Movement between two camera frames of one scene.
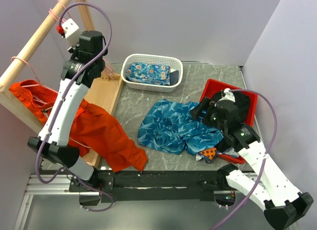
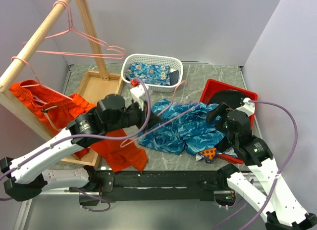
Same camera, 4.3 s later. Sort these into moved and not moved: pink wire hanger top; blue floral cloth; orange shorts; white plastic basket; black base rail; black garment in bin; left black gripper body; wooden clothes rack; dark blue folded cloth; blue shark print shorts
Moved: pink wire hanger top; left black gripper body
Not moved: blue floral cloth; orange shorts; black base rail; dark blue folded cloth; black garment in bin; white plastic basket; blue shark print shorts; wooden clothes rack
